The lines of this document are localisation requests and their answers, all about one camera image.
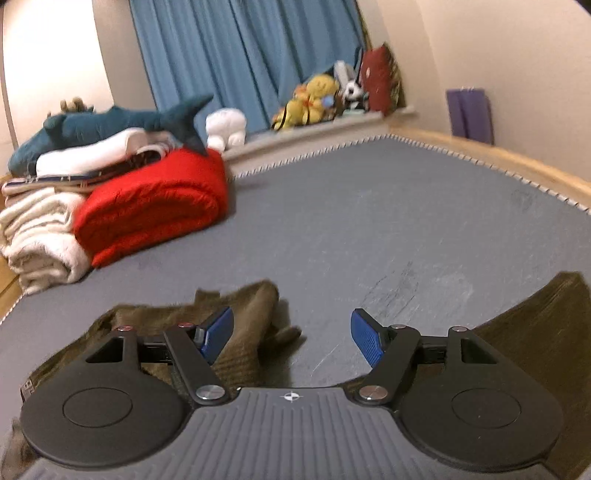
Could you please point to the striped folded cloth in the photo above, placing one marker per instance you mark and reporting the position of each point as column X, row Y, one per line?
column 69, row 177

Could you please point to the tan dinosaur plush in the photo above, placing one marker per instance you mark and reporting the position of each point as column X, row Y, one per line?
column 76, row 105

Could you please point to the grey mattress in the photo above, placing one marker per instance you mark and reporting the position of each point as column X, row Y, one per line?
column 346, row 221

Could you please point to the purple cloth item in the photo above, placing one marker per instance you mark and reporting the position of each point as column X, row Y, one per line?
column 471, row 115

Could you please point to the black and white plush toy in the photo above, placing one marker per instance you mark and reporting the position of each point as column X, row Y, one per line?
column 353, row 91

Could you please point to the blue curtain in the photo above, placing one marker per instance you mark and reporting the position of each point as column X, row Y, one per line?
column 240, row 50

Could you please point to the red cushion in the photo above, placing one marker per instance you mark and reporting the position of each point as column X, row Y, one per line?
column 378, row 78

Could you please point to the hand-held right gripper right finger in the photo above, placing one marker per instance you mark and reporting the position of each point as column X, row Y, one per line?
column 368, row 339

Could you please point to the blue shark plush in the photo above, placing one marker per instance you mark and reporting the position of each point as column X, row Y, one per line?
column 92, row 122

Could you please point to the white pillow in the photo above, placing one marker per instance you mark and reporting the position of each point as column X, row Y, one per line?
column 87, row 152

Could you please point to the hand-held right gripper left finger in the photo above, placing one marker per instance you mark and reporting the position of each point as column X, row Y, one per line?
column 216, row 333

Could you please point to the red folded blanket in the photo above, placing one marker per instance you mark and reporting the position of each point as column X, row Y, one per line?
column 157, row 203

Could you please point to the white window sill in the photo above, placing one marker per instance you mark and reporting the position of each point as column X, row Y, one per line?
column 323, row 131

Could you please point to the cream folded blanket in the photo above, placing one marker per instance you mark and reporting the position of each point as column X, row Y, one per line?
column 41, row 230

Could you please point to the olive brown pants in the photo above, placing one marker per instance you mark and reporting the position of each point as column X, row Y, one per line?
column 249, row 314

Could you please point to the yellow plush toy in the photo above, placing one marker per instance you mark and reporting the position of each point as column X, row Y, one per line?
column 309, row 99

